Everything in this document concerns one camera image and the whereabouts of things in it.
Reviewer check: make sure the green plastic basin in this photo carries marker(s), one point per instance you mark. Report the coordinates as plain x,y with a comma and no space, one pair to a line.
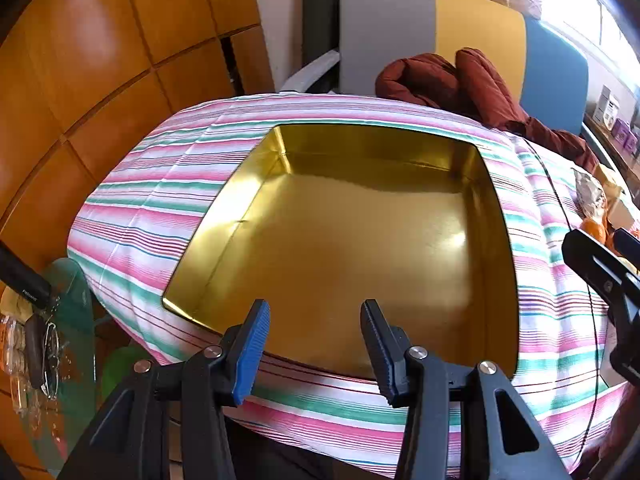
117,375

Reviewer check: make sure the gold metal tin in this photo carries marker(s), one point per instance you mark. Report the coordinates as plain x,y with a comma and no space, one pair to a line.
350,240

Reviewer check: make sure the window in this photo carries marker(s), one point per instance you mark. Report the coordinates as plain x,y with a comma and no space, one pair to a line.
580,5

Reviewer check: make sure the striped cloth desktop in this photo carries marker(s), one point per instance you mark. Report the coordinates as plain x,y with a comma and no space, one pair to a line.
165,195

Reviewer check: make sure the foil snack packet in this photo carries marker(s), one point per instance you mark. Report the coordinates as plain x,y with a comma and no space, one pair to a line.
587,192

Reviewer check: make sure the orange tangerine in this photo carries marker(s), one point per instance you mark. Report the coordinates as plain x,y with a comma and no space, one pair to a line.
595,230

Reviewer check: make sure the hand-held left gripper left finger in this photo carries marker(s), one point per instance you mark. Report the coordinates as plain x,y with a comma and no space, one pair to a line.
252,355

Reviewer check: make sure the white carton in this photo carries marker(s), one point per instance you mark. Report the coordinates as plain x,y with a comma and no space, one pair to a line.
609,105

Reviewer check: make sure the purple box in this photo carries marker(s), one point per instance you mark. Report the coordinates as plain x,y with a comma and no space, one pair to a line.
620,130
631,141

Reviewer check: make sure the grey yellow blue chair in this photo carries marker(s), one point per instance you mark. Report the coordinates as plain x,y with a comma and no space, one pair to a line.
385,30

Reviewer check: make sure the wooden cabinet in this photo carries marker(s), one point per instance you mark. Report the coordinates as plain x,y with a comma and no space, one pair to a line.
100,60

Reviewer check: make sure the wooden shelf desk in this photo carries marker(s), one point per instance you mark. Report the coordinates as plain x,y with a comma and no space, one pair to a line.
615,157

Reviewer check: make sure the glass side table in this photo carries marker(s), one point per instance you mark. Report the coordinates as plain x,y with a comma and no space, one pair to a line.
75,290

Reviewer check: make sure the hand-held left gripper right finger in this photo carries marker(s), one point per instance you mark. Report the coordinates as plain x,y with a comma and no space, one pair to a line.
377,350

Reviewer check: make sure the red-brown padded jacket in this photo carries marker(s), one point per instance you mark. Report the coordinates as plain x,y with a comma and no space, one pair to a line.
480,85

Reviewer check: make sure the black rolled mat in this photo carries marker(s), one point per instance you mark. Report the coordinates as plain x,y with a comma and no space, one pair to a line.
320,10

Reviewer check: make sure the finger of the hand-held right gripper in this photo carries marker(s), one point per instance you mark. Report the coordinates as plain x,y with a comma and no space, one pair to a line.
629,247
620,305

